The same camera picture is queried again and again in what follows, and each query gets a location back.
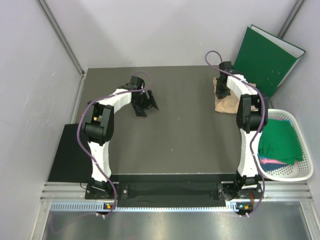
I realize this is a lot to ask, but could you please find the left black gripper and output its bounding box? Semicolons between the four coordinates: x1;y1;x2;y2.
131;89;158;117

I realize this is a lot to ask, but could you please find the beige t shirt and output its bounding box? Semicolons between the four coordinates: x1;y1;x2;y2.
213;78;257;114

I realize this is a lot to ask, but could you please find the green ring binder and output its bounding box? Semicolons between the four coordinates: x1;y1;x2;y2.
233;24;306;98

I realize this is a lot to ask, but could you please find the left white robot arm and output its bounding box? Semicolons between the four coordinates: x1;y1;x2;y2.
79;84;159;199

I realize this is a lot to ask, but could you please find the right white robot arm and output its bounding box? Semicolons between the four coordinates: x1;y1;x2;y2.
215;72;268;198

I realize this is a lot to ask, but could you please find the green t shirt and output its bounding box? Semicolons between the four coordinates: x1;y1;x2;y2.
258;118;303;166

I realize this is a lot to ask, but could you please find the blue pink t shirt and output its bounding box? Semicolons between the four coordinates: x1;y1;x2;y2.
259;157;288;172

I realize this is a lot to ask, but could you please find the white perforated laundry basket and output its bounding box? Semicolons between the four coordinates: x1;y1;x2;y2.
258;109;314;182

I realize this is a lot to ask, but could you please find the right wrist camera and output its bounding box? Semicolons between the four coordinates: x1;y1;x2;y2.
219;61;234;73

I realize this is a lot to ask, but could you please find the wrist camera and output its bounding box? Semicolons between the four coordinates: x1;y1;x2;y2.
219;61;234;73
129;75;145;90

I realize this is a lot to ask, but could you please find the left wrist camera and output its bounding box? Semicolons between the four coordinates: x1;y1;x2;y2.
129;75;145;90

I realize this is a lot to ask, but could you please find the slotted grey cable duct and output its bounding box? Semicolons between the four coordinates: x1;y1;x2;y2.
50;201;249;213

